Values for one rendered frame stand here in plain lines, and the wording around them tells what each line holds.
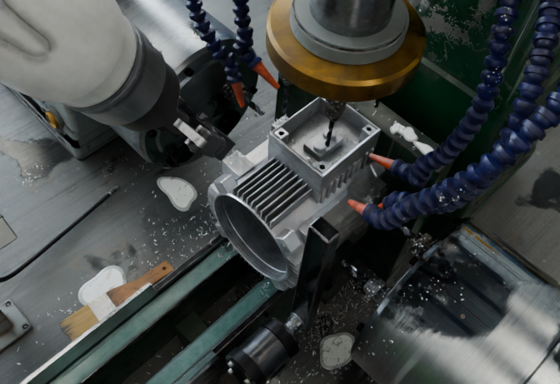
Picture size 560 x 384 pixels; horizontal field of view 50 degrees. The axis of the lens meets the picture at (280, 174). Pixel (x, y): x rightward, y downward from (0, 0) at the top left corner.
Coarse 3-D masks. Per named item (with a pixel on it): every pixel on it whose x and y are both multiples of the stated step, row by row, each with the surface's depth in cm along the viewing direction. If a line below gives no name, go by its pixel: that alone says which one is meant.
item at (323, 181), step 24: (288, 120) 84; (312, 120) 88; (360, 120) 85; (288, 144) 85; (312, 144) 84; (336, 144) 84; (360, 144) 82; (312, 168) 79; (336, 168) 80; (312, 192) 83
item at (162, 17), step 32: (128, 0) 93; (160, 0) 93; (160, 32) 89; (192, 32) 89; (224, 32) 92; (192, 64) 88; (192, 96) 92; (224, 96) 97; (224, 128) 104; (160, 160) 97; (192, 160) 105
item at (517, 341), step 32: (480, 224) 77; (416, 256) 83; (448, 256) 71; (480, 256) 71; (512, 256) 73; (384, 288) 78; (416, 288) 70; (448, 288) 69; (480, 288) 69; (512, 288) 69; (544, 288) 70; (384, 320) 71; (416, 320) 69; (448, 320) 68; (480, 320) 67; (512, 320) 67; (544, 320) 67; (352, 352) 76; (384, 352) 72; (416, 352) 69; (448, 352) 67; (480, 352) 66; (512, 352) 65; (544, 352) 65
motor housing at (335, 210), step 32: (256, 160) 89; (256, 192) 81; (288, 192) 82; (384, 192) 91; (224, 224) 93; (256, 224) 96; (288, 224) 81; (352, 224) 88; (256, 256) 94; (288, 256) 82
